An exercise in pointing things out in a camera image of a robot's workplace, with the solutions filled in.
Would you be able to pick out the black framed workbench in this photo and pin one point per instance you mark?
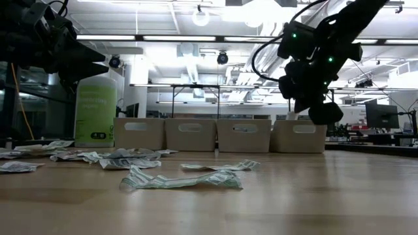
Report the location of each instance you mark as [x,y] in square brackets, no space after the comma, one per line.
[196,86]
[289,106]

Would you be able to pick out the black hanging ceiling device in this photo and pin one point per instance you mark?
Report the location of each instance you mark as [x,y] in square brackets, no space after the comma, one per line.
[364,84]

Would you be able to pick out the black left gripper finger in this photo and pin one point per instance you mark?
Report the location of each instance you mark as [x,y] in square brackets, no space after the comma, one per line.
[85,52]
[84,70]

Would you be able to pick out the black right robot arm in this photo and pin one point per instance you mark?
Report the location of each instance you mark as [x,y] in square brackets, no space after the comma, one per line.
[343,19]

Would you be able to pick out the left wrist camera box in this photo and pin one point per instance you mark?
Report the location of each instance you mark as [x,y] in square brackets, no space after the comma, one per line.
[41,13]

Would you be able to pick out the overhead LED light bar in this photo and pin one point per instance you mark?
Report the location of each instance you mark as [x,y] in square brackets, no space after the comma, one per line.
[179,38]

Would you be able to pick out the silver ventilation duct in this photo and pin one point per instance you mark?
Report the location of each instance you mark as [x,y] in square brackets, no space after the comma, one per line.
[266,55]

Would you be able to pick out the small black monitor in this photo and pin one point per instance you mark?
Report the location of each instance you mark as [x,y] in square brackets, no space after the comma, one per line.
[132,110]

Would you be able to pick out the black computer monitor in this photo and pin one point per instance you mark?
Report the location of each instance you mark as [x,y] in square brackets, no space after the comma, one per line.
[382,115]

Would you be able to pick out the light grey plastic bin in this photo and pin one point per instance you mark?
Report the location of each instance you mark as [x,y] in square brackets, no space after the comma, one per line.
[298,142]
[191,140]
[245,142]
[140,137]

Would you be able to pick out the green wipes canister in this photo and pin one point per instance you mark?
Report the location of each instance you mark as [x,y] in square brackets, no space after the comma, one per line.
[94,111]

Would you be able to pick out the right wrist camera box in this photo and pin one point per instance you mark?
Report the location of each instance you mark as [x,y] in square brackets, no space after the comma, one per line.
[289,81]

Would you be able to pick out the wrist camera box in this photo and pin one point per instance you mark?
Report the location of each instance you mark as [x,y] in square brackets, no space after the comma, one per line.
[289,81]
[41,13]

